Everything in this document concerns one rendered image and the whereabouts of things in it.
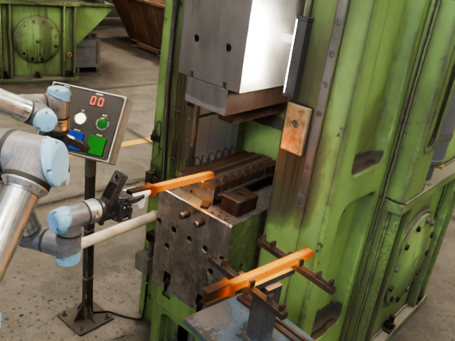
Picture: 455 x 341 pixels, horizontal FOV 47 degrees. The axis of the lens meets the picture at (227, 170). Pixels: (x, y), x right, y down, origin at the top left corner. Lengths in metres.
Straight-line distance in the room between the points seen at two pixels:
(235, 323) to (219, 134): 0.88
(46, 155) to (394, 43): 1.27
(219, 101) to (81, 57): 5.48
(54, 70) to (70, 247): 5.26
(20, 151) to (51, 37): 5.34
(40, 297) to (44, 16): 4.25
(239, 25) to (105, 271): 1.85
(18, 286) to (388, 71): 2.17
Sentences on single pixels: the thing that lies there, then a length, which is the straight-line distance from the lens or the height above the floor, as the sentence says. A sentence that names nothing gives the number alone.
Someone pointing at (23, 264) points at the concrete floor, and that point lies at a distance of 3.24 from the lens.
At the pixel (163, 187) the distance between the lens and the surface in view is 1.82.
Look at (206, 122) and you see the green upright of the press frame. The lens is 2.19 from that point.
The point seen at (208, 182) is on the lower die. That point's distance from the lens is 1.97.
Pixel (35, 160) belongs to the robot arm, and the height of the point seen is 1.29.
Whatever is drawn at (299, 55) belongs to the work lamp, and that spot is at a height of 1.52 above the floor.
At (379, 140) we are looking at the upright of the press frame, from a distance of 2.11.
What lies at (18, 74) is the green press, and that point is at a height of 0.10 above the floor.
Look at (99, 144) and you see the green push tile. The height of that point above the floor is 1.02.
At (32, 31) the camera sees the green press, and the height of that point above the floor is 0.61.
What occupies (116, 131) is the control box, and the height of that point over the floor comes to 1.07.
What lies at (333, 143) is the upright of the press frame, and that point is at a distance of 1.77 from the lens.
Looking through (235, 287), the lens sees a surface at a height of 0.97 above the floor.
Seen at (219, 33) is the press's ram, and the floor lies 1.54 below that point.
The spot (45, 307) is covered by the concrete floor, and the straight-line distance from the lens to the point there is 2.92.
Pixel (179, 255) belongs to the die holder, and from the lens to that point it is 2.11.
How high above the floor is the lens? 1.82
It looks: 23 degrees down
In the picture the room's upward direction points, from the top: 8 degrees clockwise
